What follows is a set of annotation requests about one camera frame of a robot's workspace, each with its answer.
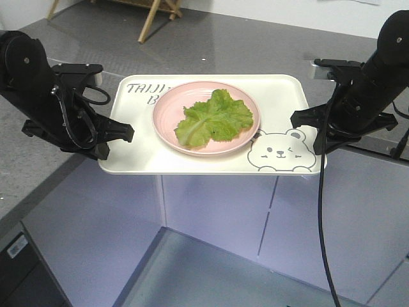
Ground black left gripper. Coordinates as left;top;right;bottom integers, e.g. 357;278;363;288
22;80;134;160

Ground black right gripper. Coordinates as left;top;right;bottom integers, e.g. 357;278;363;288
290;80;398;155

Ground pink round plate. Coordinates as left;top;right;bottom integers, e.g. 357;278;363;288
153;81;261;156

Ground green lettuce leaf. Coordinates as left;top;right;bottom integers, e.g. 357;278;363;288
174;89;254;148

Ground cream bear serving tray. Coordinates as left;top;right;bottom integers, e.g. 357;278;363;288
100;74;321;176

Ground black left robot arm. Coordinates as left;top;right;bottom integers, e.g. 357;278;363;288
1;30;134;160

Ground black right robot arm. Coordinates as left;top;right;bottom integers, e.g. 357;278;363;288
290;10;408;155

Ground grey side cabinet doors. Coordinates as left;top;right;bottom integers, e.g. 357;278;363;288
23;149;408;306

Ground wooden folding rack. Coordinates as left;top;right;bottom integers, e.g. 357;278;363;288
39;1;176;48

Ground black drawer sterilizer cabinet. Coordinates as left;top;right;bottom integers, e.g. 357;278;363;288
1;223;71;306

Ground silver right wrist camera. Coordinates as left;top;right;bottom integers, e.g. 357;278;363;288
309;59;362;80

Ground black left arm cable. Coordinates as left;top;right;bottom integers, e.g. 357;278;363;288
50;84;112;150

